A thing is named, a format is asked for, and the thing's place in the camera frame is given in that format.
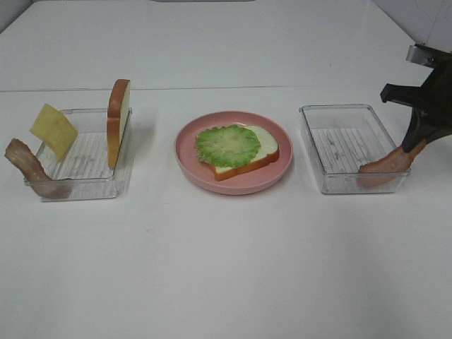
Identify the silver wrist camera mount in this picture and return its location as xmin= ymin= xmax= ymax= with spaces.
xmin=406 ymin=44 xmax=443 ymax=68

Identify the right clear plastic tray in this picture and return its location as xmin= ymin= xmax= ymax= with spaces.
xmin=299 ymin=104 xmax=410 ymax=194

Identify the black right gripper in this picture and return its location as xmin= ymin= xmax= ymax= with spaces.
xmin=380 ymin=52 xmax=452 ymax=153

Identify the left clear plastic tray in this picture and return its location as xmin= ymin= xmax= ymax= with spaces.
xmin=24 ymin=108 xmax=133 ymax=201

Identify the yellow cheese slice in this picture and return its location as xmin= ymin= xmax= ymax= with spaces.
xmin=30 ymin=104 xmax=78 ymax=162

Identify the bread slice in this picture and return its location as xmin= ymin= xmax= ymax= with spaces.
xmin=207 ymin=125 xmax=279 ymax=181
xmin=107 ymin=79 xmax=131 ymax=169

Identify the pink round plate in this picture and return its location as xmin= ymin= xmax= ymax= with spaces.
xmin=175 ymin=111 xmax=293 ymax=195

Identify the clear plastic tray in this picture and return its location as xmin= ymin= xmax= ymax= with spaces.
xmin=24 ymin=108 xmax=133 ymax=201
xmin=299 ymin=104 xmax=410 ymax=194

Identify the bacon strip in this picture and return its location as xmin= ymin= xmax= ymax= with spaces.
xmin=4 ymin=138 xmax=71 ymax=200
xmin=357 ymin=140 xmax=427 ymax=188

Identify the green lettuce leaf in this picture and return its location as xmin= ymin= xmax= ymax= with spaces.
xmin=195 ymin=124 xmax=261 ymax=168

